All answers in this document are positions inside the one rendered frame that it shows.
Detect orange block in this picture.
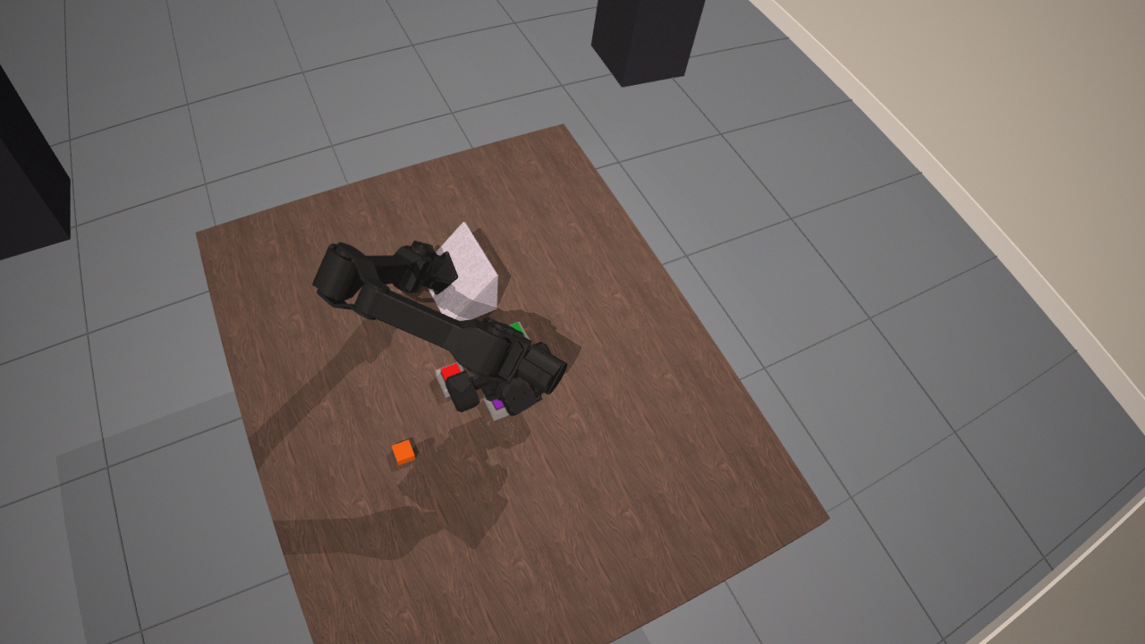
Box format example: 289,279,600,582
392,440,414,465

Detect red button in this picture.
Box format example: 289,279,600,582
436,362,463,396

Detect green button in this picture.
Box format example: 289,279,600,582
511,321,530,340

